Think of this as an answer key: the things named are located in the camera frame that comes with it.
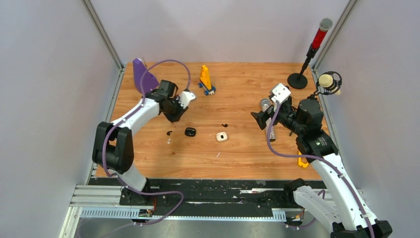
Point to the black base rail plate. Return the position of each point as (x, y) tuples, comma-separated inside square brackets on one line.
[(206, 198)]

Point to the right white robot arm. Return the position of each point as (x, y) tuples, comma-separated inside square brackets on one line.
[(350, 217)]

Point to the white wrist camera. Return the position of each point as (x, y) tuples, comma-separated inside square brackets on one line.
[(185, 98), (279, 94)]

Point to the yellow blue toy car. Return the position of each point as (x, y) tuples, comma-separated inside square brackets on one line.
[(205, 81)]

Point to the black earbud charging case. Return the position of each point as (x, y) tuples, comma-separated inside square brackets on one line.
[(190, 132)]

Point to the red microphone on stand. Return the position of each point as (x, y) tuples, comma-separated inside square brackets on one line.
[(298, 80)]

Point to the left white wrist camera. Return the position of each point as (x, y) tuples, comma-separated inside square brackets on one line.
[(185, 98)]

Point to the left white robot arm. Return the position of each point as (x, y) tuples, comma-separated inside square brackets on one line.
[(114, 148)]

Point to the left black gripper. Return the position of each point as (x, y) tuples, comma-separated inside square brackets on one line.
[(180, 112)]

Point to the yellow plastic handle tool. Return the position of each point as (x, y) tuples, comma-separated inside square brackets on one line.
[(301, 163)]

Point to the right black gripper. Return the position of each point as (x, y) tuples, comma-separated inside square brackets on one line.
[(261, 117)]

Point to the purple plastic wedge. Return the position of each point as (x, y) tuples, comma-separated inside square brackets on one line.
[(144, 81)]

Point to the white earbud charging case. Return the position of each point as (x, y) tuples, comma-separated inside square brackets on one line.
[(221, 136)]

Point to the beige microphone shock mount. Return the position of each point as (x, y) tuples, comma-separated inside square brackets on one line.
[(328, 84)]

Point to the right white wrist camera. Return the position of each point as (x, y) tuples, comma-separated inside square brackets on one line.
[(279, 94)]

